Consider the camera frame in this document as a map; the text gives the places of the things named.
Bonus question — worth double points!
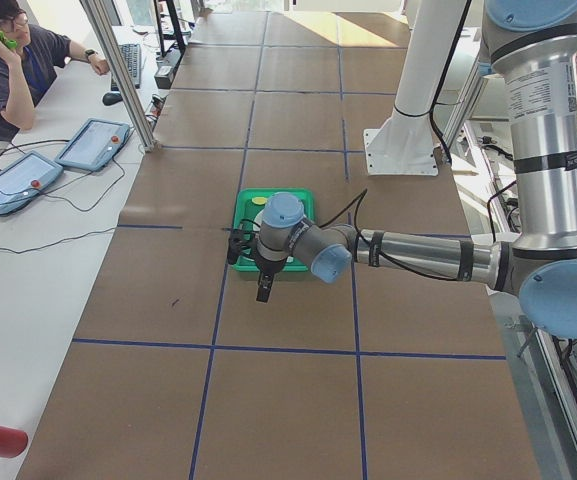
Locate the black computer mouse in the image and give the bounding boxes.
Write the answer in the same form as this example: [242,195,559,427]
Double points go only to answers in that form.
[102,91,123,106]

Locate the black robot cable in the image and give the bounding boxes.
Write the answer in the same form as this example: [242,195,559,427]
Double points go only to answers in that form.
[320,188,457,282]

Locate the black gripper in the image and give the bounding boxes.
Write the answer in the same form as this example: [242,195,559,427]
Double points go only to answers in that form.
[255,257,282,303]

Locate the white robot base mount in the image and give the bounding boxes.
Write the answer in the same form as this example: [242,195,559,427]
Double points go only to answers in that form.
[364,0,470,176]

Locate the aluminium frame post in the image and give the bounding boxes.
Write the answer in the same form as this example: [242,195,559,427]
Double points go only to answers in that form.
[80,0,158,152]

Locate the green plastic tray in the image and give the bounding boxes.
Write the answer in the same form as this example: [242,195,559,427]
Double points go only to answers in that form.
[232,188,316,272]

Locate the seated person in blue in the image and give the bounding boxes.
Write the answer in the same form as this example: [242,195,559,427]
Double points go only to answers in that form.
[0,1,110,141]

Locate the blue teach pendant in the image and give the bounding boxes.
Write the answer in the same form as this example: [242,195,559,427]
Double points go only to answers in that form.
[54,118,130,172]
[0,151,64,216]

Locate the black keyboard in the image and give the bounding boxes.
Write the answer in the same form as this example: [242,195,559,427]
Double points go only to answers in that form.
[119,43,143,89]

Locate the white round plate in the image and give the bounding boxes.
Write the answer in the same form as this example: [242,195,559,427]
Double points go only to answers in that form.
[253,210,294,264]

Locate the green phone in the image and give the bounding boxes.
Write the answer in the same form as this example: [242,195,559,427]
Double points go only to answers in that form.
[0,31,18,50]

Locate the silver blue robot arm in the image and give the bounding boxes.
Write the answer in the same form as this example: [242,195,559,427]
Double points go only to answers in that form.
[252,1,577,339]

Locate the near blue teach pendant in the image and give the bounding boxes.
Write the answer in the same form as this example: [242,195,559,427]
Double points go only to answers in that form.
[0,151,64,216]

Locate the far blue teach pendant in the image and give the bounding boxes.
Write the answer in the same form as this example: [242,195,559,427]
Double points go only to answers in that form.
[54,118,130,172]

